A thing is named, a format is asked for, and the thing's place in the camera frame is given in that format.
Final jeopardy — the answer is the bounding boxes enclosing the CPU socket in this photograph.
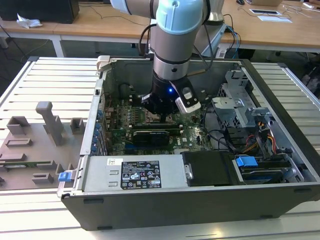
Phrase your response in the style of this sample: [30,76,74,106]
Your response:
[141,109,177,125]

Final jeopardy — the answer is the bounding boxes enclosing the black graphics card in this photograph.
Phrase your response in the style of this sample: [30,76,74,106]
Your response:
[132,129,171,147]

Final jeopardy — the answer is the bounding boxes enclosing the green motherboard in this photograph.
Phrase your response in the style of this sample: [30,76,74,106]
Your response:
[103,97,213,156]

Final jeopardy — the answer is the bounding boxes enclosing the silver drive cage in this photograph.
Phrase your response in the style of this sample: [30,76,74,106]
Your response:
[211,69,276,131]

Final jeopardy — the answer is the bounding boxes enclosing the black fan shroud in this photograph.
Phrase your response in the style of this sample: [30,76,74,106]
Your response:
[181,150,237,188]

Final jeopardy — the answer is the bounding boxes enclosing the pale blue teach pendant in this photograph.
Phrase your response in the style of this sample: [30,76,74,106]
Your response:
[201,23,227,57]

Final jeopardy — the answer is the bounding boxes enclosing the silver power supply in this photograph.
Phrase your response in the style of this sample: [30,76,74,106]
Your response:
[82,154,188,192]

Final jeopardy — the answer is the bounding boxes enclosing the wooden desk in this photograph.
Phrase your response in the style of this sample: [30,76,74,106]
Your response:
[0,13,66,58]
[53,0,320,55]

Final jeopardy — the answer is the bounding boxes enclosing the blue disk carrier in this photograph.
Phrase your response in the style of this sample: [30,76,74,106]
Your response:
[234,155,258,173]

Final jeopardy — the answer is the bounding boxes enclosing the black PC case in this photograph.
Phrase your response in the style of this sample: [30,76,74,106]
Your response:
[56,55,320,232]

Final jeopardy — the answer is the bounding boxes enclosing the black hard disk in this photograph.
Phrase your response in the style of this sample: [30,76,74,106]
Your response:
[239,166,287,185]

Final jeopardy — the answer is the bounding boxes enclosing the blue case latch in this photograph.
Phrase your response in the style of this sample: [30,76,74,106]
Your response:
[57,171,72,182]

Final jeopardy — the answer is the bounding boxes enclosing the grey parts rack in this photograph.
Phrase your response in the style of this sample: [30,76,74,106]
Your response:
[0,101,87,191]

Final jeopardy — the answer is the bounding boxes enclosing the white framed tablet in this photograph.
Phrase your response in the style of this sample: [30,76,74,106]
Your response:
[248,8,283,16]

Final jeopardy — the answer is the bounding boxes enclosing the white paper sheet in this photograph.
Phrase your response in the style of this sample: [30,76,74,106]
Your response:
[257,15,293,24]

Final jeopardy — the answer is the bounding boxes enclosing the silver disk bay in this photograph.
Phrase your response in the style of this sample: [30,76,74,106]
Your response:
[232,152,306,185]

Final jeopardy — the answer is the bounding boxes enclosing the green RAM stick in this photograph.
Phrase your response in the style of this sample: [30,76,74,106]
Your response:
[0,161,51,171]

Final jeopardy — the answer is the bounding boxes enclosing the black box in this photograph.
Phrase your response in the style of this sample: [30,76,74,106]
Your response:
[0,0,80,25]

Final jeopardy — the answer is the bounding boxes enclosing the crumpled white paper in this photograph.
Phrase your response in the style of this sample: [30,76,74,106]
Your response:
[16,12,43,29]

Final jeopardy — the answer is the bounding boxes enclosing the white camera with black bracket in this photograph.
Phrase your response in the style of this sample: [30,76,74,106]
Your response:
[174,84,202,115]

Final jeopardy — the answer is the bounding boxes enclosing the brown curved cable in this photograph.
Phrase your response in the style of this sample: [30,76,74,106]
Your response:
[188,68,208,77]

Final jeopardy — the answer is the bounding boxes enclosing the black cable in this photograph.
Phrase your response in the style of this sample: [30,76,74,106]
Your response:
[203,102,238,153]

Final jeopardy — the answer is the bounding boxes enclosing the beige case handle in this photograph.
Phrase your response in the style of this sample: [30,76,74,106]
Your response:
[96,55,112,72]

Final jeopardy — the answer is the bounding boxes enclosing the blue cable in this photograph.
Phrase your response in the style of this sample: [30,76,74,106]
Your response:
[226,24,242,51]

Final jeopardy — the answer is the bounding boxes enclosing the yellow red wire bundle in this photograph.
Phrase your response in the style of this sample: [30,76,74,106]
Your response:
[246,133,277,153]

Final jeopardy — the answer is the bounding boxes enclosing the white cable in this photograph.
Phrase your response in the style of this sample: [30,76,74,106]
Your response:
[284,4,313,18]

